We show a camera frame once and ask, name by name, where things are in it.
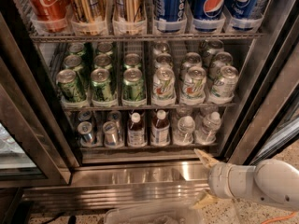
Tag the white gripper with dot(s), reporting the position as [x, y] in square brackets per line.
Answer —
[219, 180]

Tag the clear water bottle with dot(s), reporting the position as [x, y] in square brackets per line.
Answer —
[206, 134]
[183, 132]

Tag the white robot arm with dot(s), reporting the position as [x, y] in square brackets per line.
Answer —
[271, 182]

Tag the brown tea bottle right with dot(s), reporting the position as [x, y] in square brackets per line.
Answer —
[159, 135]

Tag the brown tea bottle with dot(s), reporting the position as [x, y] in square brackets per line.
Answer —
[136, 131]
[159, 135]

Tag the brown tea bottle left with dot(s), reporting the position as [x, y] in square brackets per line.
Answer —
[136, 131]

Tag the fridge glass door right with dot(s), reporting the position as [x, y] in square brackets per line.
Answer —
[262, 121]

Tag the fridge glass door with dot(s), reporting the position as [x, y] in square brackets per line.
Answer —
[262, 121]
[28, 111]

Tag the fridge glass door left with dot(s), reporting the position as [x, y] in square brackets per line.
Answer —
[28, 111]

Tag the clear plastic bin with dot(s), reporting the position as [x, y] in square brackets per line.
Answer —
[155, 213]

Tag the white diet can front middle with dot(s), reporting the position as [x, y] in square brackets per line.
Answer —
[193, 86]

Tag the white diet can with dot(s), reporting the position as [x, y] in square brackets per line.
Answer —
[163, 88]
[193, 86]
[223, 88]

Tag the white diet can front right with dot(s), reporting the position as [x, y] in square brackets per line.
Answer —
[223, 88]

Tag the white diet can front left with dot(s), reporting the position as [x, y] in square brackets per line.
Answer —
[163, 88]

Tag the silver can bottom right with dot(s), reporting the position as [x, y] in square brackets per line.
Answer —
[111, 135]

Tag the silver can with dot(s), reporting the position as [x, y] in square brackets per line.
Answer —
[111, 135]
[87, 134]

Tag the green can front right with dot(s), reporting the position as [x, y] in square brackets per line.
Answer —
[133, 86]

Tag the green can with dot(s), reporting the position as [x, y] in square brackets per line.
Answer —
[103, 90]
[133, 86]
[71, 86]

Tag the white can second row middle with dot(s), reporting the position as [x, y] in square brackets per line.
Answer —
[190, 59]

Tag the white can second row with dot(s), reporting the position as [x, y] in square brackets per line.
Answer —
[163, 59]
[220, 59]
[190, 59]

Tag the white can second row right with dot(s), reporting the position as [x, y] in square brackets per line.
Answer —
[220, 59]

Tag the white can second row left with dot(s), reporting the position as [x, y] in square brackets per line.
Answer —
[163, 59]

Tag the silver can bottom left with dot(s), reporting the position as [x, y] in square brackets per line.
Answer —
[87, 134]

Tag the green can front middle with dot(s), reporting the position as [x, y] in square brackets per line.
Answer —
[103, 90]

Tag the green can second row right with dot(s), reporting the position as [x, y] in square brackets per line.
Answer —
[132, 60]

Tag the green can second row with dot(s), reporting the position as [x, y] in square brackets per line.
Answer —
[103, 61]
[132, 60]
[75, 63]

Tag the green can second row middle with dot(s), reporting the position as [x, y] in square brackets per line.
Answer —
[103, 61]

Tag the green can front left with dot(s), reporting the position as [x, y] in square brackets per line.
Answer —
[71, 86]

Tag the blue Pepsi can middle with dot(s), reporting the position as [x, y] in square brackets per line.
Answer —
[207, 15]

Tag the blue pepsi can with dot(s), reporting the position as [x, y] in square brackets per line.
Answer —
[168, 14]
[207, 15]
[245, 11]

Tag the green can second row left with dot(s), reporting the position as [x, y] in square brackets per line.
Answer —
[75, 63]

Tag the blue Pepsi can left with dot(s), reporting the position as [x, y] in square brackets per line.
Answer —
[168, 14]

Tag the blue Pepsi can right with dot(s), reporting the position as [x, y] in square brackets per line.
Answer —
[245, 11]

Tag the gold can right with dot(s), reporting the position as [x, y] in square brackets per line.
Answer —
[129, 15]

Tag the gold can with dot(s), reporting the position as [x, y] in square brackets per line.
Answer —
[129, 15]
[88, 16]

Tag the gold can left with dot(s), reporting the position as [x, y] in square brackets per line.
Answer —
[88, 16]

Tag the wire shelf middle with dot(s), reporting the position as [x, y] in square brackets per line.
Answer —
[144, 107]

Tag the wire shelf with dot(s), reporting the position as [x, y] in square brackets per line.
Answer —
[144, 107]
[148, 37]

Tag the wire shelf upper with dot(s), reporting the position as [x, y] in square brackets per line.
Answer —
[148, 37]

